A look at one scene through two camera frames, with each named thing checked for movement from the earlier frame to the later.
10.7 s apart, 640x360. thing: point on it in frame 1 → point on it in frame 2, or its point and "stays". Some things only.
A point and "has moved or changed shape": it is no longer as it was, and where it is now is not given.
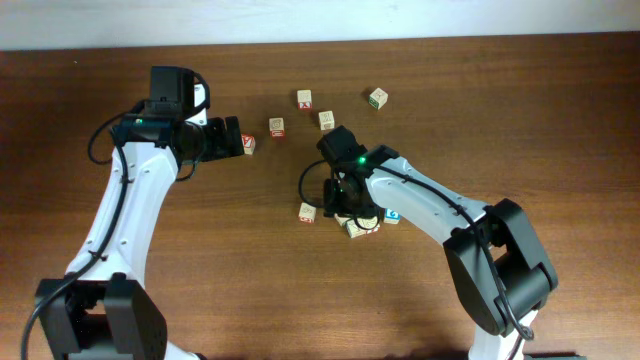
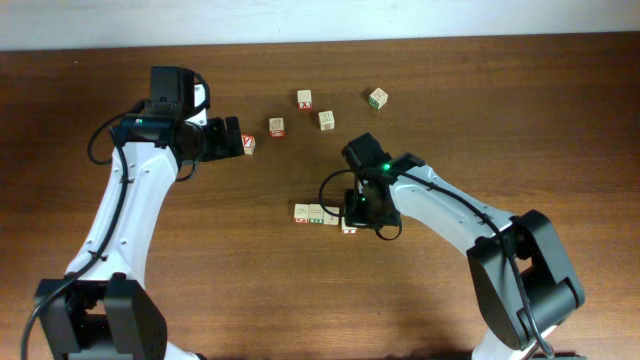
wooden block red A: x=249 y=143 stays
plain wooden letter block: x=326 y=120 stays
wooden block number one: x=340 y=220 has moved or changed shape
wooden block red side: x=304 y=99 stays
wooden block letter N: x=368 y=223 has moved or changed shape
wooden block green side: x=378 y=98 stays
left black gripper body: x=214 y=142 stays
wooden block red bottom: x=276 y=126 stays
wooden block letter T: x=354 y=230 → x=331 y=219
